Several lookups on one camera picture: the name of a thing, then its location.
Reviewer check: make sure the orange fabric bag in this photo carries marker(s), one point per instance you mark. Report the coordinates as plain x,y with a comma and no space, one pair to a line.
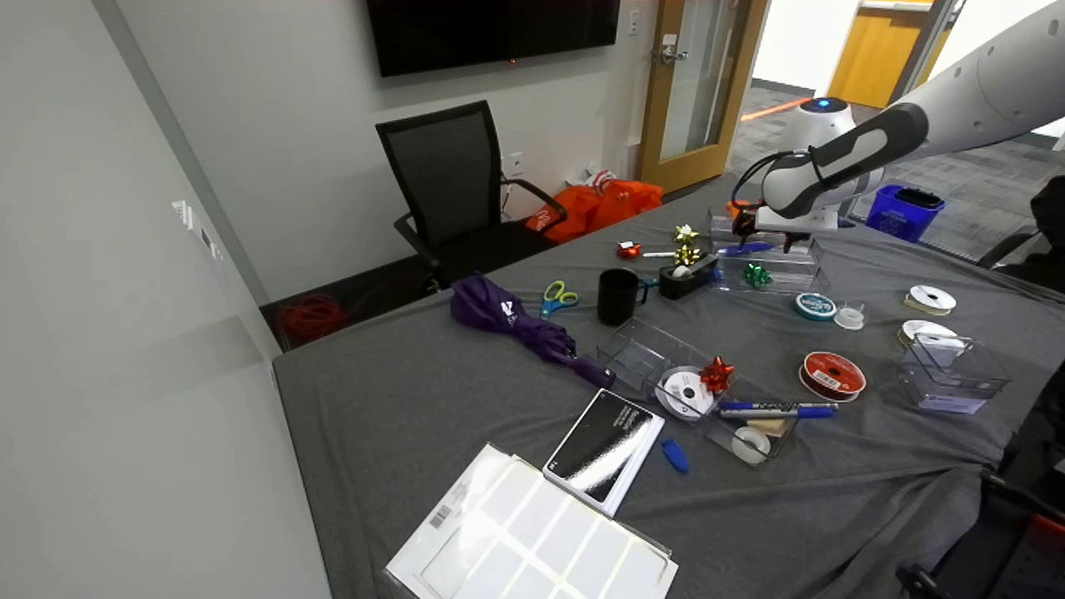
593,206

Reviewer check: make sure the clear acrylic container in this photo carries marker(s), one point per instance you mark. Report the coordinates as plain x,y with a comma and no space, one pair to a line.
801,266

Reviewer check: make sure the black chair with red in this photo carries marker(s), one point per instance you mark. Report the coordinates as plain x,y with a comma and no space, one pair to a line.
1011,532

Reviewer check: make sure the teal ribbon spool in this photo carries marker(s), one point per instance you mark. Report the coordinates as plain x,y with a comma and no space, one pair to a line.
818,303

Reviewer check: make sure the blue marker pen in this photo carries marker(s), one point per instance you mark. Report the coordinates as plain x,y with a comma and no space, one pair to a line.
777,410

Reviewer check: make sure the black wall television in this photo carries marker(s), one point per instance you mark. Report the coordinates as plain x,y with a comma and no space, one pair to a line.
486,35

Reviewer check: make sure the black notebook with white strip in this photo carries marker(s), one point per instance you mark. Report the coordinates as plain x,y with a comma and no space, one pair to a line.
604,445

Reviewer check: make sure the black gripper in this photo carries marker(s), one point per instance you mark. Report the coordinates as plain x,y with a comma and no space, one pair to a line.
777,228

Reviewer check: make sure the gold gift bow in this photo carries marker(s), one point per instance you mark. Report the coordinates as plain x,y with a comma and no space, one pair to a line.
688,236

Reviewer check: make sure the black cup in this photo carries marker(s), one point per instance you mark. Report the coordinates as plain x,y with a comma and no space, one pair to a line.
616,298

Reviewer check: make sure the blue ribbon item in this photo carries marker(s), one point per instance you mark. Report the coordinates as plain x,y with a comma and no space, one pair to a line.
739,250

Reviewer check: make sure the red gift bow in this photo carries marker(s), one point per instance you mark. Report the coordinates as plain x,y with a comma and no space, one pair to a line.
717,377

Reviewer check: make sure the white tape roll in tray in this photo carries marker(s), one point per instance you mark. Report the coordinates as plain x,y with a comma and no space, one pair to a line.
749,445

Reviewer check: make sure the tan small block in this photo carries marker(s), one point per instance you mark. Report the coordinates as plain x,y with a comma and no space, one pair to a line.
771,426

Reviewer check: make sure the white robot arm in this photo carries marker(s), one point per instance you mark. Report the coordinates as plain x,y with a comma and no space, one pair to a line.
977,101

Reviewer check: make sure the small red bow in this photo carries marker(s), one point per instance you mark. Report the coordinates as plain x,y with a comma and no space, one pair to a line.
629,250

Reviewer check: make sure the white wall switch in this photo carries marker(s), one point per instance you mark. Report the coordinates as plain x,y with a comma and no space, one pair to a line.
188,218

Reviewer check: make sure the clear plastic tray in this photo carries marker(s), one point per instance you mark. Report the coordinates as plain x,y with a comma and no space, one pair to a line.
777,436

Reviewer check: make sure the black tape dispenser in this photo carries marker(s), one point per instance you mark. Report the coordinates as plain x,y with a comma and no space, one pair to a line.
680,283

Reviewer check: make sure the black mesh office chair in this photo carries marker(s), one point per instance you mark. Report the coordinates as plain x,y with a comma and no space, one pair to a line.
444,179

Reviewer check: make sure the orange wooden door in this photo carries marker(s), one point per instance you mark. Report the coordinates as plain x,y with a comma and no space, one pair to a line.
882,51

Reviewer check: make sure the silver ribbon spool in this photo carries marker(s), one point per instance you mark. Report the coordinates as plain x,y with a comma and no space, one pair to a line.
685,393

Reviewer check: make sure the clear plastic box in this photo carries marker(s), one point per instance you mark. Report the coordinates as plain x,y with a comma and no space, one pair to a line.
950,385

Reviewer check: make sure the clear flat plastic case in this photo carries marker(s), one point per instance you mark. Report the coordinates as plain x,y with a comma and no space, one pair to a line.
636,358

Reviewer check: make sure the white ribbon spool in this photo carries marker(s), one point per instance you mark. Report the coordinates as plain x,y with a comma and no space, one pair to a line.
920,329
931,298

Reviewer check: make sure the blue storage bin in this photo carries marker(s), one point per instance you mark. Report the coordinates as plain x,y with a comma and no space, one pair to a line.
905,210

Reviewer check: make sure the gray table cloth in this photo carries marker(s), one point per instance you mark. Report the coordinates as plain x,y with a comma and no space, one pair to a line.
444,388

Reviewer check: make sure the wooden framed glass door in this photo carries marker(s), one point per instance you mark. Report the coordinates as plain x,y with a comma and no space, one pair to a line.
699,89

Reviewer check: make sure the blue marker cap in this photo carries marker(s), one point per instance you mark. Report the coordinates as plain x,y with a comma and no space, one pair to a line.
673,454

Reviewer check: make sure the white label sheet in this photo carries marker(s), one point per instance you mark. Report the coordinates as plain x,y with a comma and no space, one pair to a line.
533,542

